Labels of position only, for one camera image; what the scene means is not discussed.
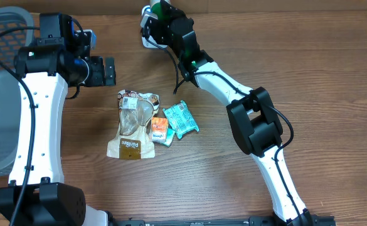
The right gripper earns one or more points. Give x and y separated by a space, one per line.
174 12

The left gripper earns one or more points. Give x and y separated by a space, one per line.
100 79

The green lid white jar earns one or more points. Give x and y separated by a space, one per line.
161 8

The clear brown bread bag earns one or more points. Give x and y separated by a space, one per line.
132 141

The orange snack packet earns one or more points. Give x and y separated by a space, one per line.
159 129

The teal white snack packet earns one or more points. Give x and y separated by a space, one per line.
180 119

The small teal white packet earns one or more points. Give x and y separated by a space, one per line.
169 137

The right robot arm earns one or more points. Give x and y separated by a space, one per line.
255 123

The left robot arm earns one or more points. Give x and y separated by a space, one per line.
57 60

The white barcode scanner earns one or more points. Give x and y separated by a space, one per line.
148 44

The grey plastic shopping basket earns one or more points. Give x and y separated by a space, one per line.
1 94

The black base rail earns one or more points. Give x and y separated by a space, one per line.
251 221

